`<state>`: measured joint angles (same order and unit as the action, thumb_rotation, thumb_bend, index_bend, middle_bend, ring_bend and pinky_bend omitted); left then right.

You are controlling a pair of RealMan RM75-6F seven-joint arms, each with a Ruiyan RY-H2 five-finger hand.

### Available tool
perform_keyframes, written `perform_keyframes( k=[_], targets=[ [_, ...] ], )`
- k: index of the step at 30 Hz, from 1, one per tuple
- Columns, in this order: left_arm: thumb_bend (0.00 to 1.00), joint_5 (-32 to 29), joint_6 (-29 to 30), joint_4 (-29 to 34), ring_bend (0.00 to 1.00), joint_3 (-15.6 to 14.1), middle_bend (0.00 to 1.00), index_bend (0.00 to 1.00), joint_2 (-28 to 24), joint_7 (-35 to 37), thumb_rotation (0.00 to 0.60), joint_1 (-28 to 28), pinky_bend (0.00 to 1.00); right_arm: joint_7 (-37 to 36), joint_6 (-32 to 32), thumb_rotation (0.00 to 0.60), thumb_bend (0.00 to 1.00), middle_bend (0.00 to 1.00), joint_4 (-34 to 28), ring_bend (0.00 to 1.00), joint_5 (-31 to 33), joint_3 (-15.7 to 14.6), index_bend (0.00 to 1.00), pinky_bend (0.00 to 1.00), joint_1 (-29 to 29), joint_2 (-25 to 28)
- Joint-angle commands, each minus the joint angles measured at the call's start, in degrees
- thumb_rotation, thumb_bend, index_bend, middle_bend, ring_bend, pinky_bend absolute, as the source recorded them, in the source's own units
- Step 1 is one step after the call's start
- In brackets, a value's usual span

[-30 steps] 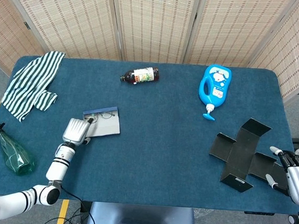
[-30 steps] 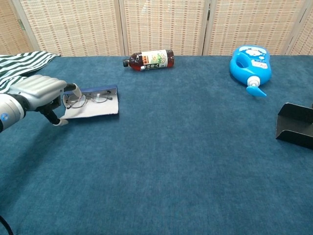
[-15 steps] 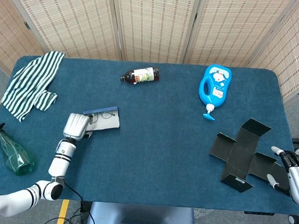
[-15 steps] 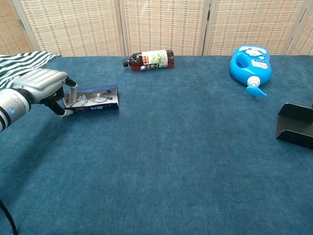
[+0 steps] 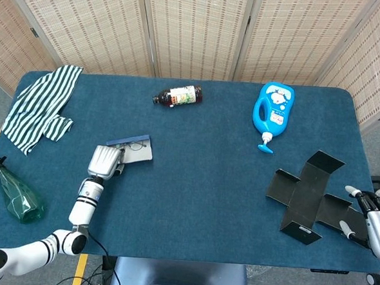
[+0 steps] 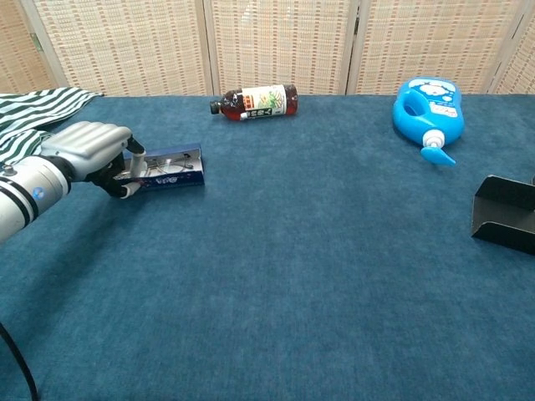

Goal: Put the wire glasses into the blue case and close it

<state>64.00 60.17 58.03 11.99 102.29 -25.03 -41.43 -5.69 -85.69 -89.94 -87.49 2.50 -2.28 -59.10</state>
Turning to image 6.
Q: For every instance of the wire-frame eyeglasses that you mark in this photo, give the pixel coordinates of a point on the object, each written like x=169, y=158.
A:
x=167, y=165

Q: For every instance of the blue cartoon pump bottle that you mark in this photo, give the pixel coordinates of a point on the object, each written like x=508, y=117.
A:
x=434, y=113

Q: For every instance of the brown tea bottle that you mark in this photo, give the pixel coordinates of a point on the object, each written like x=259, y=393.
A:
x=259, y=102

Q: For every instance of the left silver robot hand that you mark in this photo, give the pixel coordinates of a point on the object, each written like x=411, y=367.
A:
x=83, y=146

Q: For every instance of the bamboo folding screen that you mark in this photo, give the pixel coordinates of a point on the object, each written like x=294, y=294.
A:
x=276, y=46

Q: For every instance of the blue glasses case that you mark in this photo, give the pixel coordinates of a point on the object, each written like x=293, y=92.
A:
x=179, y=179

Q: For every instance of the black plastic bin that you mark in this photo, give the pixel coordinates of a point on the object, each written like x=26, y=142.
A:
x=505, y=209

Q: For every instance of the green white striped cloth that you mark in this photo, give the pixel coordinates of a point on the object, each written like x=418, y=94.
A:
x=29, y=113

